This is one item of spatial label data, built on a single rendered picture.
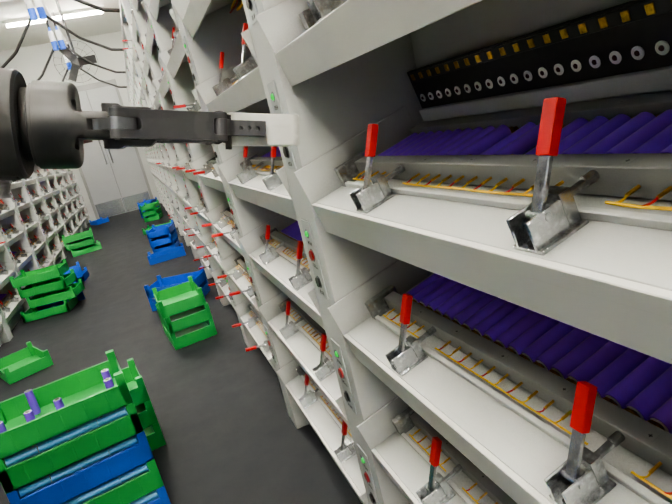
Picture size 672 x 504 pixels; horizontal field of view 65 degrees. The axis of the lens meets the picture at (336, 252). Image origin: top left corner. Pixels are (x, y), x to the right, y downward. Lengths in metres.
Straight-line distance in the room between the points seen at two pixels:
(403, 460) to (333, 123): 0.50
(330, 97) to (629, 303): 0.53
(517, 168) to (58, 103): 0.38
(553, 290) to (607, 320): 0.04
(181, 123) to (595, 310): 0.35
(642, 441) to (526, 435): 0.10
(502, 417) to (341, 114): 0.44
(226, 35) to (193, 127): 0.97
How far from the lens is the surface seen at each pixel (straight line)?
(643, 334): 0.32
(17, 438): 1.39
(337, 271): 0.76
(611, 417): 0.48
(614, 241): 0.34
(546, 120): 0.36
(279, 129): 0.53
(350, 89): 0.75
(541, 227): 0.35
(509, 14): 0.63
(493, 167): 0.46
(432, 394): 0.60
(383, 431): 0.88
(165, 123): 0.48
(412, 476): 0.81
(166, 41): 2.14
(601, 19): 0.50
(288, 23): 0.74
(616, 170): 0.37
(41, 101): 0.51
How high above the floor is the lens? 0.87
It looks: 15 degrees down
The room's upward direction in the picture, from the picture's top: 13 degrees counter-clockwise
